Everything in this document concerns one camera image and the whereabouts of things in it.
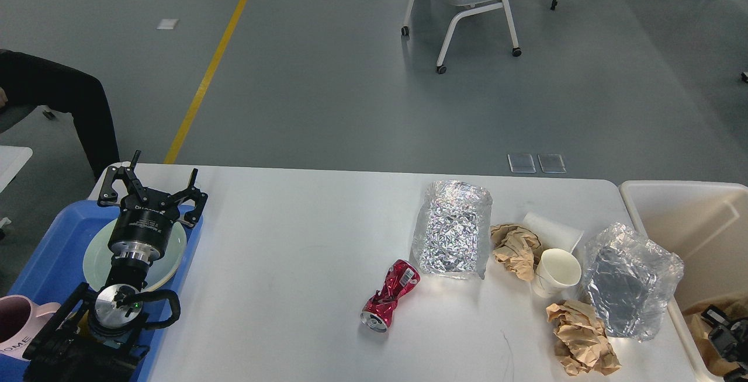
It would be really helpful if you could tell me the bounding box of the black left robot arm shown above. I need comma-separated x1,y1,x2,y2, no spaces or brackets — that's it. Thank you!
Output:
22,151,208,381

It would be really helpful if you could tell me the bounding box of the pink HOME mug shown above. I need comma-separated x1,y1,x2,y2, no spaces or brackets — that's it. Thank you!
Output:
1,295,61,362

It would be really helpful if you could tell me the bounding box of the crumpled brown paper upper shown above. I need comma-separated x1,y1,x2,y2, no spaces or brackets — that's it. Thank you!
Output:
490,223,544,283

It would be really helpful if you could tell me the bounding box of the crumpled brown paper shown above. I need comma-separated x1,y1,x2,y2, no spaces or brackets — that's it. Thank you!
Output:
490,223,544,283
546,300,621,377

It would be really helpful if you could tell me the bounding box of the crumpled brown paper lower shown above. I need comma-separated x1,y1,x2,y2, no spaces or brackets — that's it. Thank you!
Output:
546,300,621,377

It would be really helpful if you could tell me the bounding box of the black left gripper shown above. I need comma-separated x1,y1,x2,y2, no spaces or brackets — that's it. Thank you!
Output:
97,150,209,265

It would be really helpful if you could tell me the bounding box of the aluminium foil tray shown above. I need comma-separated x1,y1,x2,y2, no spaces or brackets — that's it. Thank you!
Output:
411,180,493,279

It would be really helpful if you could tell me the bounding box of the green plate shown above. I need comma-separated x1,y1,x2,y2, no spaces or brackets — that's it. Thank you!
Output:
82,220,188,291

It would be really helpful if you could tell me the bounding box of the dark seated figure left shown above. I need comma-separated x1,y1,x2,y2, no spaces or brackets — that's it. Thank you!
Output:
1,49,120,179

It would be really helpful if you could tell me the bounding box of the crushed red soda can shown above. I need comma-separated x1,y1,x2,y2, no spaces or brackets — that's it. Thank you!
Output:
360,259,421,332

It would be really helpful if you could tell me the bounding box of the clear plastic wrap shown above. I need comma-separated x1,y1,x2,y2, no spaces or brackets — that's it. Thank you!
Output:
579,223,685,342

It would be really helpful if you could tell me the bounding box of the beige plastic bin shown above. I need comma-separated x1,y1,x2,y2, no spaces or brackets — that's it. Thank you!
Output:
619,180,747,381

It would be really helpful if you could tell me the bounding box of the brown paper bag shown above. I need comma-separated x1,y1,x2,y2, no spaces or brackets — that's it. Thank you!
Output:
682,291,747,378

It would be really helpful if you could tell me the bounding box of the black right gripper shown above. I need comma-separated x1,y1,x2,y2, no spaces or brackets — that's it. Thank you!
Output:
701,305,747,382

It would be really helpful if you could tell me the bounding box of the dark teal mug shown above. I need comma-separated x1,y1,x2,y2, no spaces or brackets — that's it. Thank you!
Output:
77,312,93,339

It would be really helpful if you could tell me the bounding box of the white paper cup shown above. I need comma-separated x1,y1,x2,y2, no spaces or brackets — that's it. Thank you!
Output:
531,248,582,298

